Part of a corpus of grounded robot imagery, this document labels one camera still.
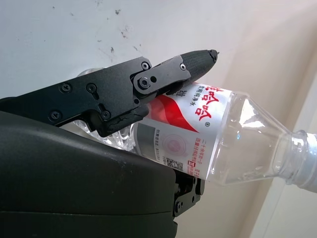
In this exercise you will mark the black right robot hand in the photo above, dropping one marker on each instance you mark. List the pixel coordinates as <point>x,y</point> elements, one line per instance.
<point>74,178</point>

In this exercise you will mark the clear plastic water bottle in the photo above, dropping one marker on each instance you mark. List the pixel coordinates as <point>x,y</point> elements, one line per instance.
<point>198,129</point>

